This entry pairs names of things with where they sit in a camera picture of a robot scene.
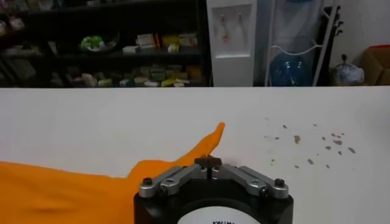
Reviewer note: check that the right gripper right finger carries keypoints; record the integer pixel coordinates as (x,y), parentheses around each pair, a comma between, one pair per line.
(256,184)

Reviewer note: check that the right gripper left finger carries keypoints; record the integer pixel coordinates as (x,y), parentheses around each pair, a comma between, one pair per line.
(170,182)

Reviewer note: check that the orange t-shirt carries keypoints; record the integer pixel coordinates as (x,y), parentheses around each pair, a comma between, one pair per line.
(76,194)

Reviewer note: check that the scattered dark crumbs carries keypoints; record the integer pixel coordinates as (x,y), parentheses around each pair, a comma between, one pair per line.
(297,139)

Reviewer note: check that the white work table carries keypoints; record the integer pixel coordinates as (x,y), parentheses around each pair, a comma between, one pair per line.
(91,121)

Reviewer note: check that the blue water jug lying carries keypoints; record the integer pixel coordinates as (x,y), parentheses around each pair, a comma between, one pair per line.
(289,70)

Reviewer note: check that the white water dispenser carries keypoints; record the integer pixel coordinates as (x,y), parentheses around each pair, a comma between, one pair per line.
(231,67)

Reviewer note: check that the black shelving unit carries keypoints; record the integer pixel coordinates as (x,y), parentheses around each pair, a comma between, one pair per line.
(170,54)

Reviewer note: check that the small green yellow box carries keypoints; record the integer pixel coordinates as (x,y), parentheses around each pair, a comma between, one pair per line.
(173,48)

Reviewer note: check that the small flat white box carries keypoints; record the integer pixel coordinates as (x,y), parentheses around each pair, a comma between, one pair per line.
(131,49)

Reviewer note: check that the yellow green medicine box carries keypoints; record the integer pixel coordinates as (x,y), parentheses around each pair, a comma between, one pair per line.
(170,40)

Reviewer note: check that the tied grey plastic bag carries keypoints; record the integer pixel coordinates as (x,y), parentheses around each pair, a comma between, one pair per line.
(348,74)

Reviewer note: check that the white red medicine box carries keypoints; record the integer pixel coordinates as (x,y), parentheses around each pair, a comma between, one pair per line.
(146,41)

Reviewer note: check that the white yellow medicine box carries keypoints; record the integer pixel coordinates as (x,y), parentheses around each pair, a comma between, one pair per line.
(188,39)

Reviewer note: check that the white metal jug rack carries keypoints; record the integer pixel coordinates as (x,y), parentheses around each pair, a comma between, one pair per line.
(325,45)

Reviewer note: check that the green white bowl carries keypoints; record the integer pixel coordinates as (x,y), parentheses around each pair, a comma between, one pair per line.
(94,42)

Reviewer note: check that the open cardboard box red rim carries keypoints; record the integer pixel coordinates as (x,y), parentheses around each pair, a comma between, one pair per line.
(376,65)

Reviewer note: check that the black pole with knobs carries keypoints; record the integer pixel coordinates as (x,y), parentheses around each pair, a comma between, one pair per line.
(324,18)

